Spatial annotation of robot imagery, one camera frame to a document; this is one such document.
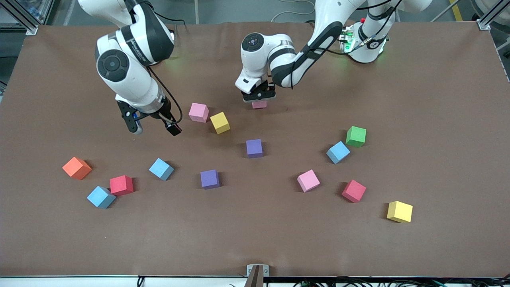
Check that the light blue foam cube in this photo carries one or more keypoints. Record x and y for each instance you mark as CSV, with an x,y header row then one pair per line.
x,y
100,196
338,152
161,169

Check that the green foam cube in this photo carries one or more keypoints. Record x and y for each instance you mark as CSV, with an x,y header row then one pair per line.
x,y
356,136

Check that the aluminium frame post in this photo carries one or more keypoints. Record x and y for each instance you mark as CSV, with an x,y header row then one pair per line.
x,y
24,22
484,24

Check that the orange foam cube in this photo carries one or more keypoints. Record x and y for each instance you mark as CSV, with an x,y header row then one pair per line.
x,y
76,168

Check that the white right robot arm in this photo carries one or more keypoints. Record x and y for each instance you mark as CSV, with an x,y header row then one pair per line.
x,y
131,79

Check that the pink foam cube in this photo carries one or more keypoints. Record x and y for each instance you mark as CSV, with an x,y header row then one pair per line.
x,y
308,180
259,105
198,112

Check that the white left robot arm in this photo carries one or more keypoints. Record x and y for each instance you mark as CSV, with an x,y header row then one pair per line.
x,y
257,65

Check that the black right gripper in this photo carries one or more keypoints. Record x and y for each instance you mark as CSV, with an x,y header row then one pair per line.
x,y
165,112

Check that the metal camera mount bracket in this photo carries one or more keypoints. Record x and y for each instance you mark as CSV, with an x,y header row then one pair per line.
x,y
257,275

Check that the purple foam cube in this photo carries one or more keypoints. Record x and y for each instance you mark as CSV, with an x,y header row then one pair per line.
x,y
254,148
209,179

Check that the brown table mat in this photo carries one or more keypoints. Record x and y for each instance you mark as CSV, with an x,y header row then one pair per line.
x,y
255,231

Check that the red foam cube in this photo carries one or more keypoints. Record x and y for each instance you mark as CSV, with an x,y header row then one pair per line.
x,y
354,191
121,185

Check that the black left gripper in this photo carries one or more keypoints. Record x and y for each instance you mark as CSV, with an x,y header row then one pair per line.
x,y
263,94

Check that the yellow foam cube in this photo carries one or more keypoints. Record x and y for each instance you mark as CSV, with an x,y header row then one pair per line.
x,y
399,211
220,122

